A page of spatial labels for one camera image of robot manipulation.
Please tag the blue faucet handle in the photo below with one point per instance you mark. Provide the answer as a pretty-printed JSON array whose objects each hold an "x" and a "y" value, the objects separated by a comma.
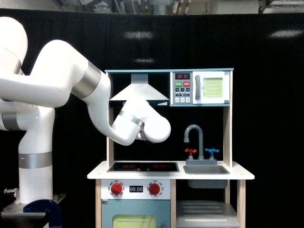
[{"x": 211, "y": 151}]

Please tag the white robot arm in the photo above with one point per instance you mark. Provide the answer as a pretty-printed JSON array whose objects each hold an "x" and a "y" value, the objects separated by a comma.
[{"x": 28, "y": 103}]

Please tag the grey toy faucet spout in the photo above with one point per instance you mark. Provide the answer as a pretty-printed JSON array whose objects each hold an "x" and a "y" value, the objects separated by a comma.
[{"x": 200, "y": 138}]

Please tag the grey range hood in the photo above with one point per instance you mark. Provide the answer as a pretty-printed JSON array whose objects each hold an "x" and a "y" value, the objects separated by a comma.
[{"x": 139, "y": 86}]

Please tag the toy microwave with panel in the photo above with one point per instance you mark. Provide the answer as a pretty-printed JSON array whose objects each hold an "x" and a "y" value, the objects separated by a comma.
[{"x": 201, "y": 87}]

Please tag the black toy stovetop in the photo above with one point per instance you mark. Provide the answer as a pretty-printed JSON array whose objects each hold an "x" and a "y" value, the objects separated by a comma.
[{"x": 144, "y": 167}]

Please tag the grey toy sink basin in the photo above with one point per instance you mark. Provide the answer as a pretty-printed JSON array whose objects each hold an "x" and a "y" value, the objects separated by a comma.
[{"x": 205, "y": 167}]

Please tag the right red oven knob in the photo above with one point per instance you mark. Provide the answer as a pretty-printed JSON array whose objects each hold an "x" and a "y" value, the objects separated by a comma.
[{"x": 154, "y": 189}]

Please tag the red oven knob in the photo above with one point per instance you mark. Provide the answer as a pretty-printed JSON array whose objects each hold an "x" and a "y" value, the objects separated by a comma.
[
  {"x": 154, "y": 189},
  {"x": 116, "y": 189}
]

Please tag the black oven timer display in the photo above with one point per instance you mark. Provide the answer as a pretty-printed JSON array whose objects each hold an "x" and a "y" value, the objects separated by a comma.
[{"x": 136, "y": 189}]

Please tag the left red oven knob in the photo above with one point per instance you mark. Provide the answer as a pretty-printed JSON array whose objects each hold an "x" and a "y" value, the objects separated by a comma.
[{"x": 116, "y": 189}]

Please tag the teal oven door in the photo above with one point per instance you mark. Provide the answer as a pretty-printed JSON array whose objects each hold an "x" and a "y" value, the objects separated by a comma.
[{"x": 132, "y": 213}]

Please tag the grey lower shelf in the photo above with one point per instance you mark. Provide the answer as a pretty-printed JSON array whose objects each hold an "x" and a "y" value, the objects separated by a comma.
[{"x": 205, "y": 214}]

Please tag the blue c-clamp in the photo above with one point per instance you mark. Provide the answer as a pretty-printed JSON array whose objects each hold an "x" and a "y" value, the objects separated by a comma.
[{"x": 50, "y": 207}]

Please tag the red faucet handle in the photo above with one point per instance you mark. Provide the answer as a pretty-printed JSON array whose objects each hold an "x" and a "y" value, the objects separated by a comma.
[{"x": 190, "y": 152}]

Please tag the wooden toy kitchen frame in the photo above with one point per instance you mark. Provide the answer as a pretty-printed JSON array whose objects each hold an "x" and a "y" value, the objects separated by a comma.
[{"x": 174, "y": 185}]

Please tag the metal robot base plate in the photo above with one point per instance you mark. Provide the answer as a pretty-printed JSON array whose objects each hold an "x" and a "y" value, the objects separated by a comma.
[{"x": 20, "y": 209}]

